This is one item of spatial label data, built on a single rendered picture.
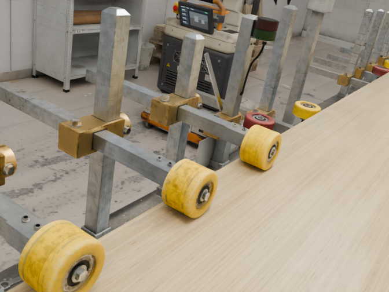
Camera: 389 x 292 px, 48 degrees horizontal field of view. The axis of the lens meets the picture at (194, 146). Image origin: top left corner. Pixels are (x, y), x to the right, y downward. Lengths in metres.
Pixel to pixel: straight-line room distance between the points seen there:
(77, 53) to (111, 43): 3.64
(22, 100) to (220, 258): 0.51
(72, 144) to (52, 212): 1.50
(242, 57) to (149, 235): 0.67
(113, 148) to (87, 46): 3.73
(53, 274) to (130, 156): 0.30
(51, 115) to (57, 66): 3.00
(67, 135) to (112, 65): 0.14
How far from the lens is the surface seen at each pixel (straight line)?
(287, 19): 1.40
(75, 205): 2.31
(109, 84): 0.78
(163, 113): 0.94
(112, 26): 0.76
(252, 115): 1.17
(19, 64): 4.05
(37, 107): 0.89
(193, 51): 0.96
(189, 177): 0.65
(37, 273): 0.50
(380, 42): 2.86
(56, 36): 3.81
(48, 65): 3.94
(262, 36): 1.15
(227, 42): 2.86
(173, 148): 1.04
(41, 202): 2.34
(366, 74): 2.59
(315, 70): 2.40
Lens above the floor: 1.28
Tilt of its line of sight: 24 degrees down
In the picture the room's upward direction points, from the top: 11 degrees clockwise
